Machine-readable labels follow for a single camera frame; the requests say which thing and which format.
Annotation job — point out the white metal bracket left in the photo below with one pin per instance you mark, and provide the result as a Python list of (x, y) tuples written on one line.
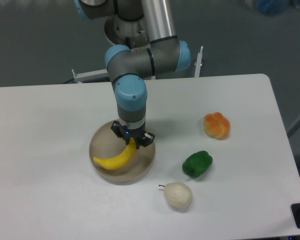
[(97, 76)]

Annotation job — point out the green toy bell pepper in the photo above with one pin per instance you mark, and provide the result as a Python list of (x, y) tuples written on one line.
[(197, 164)]

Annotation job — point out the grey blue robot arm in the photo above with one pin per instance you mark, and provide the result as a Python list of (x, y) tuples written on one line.
[(128, 67)]

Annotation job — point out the blue plastic bag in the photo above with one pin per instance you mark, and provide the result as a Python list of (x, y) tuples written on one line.
[(269, 7)]

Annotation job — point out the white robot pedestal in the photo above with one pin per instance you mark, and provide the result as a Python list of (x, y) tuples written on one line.
[(133, 34)]

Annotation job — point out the beige round plate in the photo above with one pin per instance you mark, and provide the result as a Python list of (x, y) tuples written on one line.
[(105, 144)]

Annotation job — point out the yellow toy banana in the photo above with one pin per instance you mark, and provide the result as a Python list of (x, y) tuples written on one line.
[(121, 160)]

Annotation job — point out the white metal bracket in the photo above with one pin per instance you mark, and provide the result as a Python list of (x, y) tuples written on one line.
[(97, 76), (199, 63)]

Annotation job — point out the white metal bracket right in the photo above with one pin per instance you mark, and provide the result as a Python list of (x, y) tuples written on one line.
[(199, 63)]

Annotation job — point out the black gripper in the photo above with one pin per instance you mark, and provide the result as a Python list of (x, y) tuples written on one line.
[(140, 136)]

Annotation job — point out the orange toy bread roll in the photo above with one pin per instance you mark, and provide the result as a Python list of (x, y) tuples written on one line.
[(216, 126)]

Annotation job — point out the white toy pear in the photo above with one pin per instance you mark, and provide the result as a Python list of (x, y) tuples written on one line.
[(178, 195)]

